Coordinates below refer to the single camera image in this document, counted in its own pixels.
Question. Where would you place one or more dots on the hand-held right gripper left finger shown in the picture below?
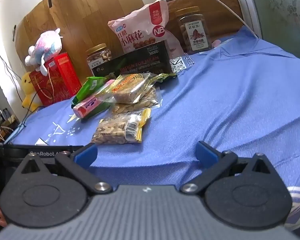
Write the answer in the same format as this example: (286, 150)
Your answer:
(86, 152)

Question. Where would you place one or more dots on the small pink object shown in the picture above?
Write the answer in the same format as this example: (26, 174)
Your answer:
(216, 43)

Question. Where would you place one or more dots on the pink and blue plush toy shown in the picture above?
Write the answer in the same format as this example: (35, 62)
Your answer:
(46, 43)

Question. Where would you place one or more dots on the clear nut jar gold lid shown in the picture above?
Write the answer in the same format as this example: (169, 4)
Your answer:
(98, 56)

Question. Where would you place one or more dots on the frosted glass window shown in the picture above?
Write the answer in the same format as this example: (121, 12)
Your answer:
(277, 12)

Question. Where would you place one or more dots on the small dark green packet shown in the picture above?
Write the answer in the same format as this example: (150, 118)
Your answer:
(165, 76)

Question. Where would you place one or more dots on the person's left hand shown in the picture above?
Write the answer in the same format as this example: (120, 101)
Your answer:
(1, 217)

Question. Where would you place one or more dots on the long pink snack box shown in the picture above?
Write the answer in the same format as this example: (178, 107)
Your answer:
(89, 105)

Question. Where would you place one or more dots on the dark brown wooden board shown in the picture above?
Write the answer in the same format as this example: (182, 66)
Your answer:
(222, 7)

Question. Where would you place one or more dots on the tall nut jar white label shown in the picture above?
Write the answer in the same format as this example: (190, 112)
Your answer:
(195, 30)

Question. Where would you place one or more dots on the light wooden board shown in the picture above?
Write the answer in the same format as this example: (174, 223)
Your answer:
(89, 12)

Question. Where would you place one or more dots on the clear packet of round biscuits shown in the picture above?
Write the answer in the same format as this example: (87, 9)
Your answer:
(150, 100)

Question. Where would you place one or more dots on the nut bar packet gold ends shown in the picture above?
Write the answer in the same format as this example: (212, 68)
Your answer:
(112, 130)

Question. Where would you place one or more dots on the red gift box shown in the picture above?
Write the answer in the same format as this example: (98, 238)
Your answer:
(57, 80)

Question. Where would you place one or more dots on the yellow duck plush toy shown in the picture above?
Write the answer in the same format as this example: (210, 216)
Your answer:
(27, 82)

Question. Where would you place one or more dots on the large pink snack bag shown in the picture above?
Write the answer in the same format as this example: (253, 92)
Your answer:
(142, 22)

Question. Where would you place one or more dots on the clear packet with orange label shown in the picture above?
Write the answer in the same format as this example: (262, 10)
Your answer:
(129, 87)

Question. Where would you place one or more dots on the black tin box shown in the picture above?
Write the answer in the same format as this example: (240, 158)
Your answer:
(140, 60)

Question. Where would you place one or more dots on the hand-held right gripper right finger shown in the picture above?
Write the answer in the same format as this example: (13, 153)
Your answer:
(206, 153)

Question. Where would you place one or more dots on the green snack packet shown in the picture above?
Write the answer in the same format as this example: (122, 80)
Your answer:
(89, 86)

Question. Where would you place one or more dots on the short black tape strip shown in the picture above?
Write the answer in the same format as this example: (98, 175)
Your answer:
(15, 33)

